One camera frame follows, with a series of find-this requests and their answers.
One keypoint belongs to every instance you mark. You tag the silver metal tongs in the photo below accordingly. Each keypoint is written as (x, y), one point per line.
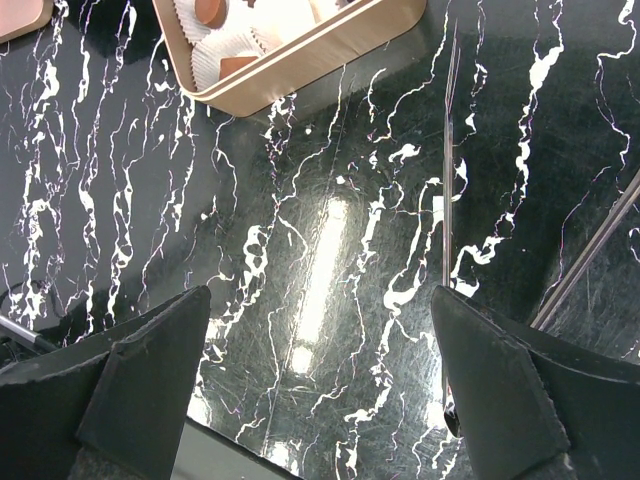
(546, 313)

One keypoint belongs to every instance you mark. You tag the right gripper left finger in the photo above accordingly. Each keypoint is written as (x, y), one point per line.
(110, 406)

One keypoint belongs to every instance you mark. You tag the brown tin box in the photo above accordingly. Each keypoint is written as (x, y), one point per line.
(356, 30)

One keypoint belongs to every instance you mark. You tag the brown tin lid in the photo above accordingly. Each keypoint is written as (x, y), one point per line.
(21, 17)

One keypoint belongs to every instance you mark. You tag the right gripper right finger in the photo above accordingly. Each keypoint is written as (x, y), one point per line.
(532, 406)

